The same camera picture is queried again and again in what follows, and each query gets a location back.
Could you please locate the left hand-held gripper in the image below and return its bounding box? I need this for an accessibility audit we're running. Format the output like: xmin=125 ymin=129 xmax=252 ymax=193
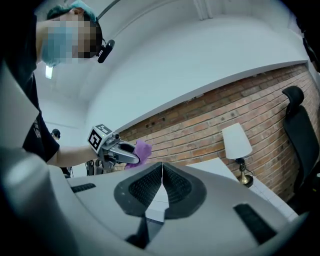
xmin=86 ymin=123 xmax=140 ymax=166

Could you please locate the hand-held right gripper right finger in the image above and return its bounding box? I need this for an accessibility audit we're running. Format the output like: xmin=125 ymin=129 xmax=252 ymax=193
xmin=151 ymin=162 xmax=311 ymax=252

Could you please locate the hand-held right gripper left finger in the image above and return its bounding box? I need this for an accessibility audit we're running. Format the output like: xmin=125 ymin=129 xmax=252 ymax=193
xmin=66 ymin=161 xmax=164 ymax=251

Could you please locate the purple cloth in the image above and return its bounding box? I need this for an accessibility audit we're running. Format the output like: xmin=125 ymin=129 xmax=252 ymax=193
xmin=124 ymin=139 xmax=153 ymax=171

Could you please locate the person's left forearm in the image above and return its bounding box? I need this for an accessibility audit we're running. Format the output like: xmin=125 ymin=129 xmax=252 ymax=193
xmin=55 ymin=144 xmax=101 ymax=167

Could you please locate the white shade table lamp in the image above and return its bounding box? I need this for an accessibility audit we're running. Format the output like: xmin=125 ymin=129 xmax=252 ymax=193
xmin=221 ymin=122 xmax=255 ymax=189

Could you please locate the black office chair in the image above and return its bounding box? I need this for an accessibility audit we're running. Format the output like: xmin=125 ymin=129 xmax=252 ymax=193
xmin=281 ymin=85 xmax=320 ymax=216

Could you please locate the person's black t-shirt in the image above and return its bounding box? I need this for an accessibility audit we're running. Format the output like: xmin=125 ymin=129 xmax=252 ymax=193
xmin=0 ymin=11 xmax=61 ymax=164

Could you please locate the blue face mask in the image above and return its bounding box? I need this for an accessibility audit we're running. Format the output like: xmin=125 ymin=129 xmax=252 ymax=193
xmin=41 ymin=26 xmax=76 ymax=68

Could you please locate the person's head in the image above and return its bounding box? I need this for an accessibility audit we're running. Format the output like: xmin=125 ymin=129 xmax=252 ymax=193
xmin=36 ymin=7 xmax=103 ymax=66

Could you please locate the teal cap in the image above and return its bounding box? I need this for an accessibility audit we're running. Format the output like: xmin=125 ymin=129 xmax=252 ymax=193
xmin=46 ymin=0 xmax=99 ymax=23

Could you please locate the black head camera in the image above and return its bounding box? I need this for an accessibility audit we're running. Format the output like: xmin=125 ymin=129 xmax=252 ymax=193
xmin=96 ymin=39 xmax=116 ymax=64

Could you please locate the grey head camera cable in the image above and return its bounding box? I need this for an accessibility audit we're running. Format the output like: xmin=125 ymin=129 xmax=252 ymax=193
xmin=96 ymin=0 xmax=122 ymax=20

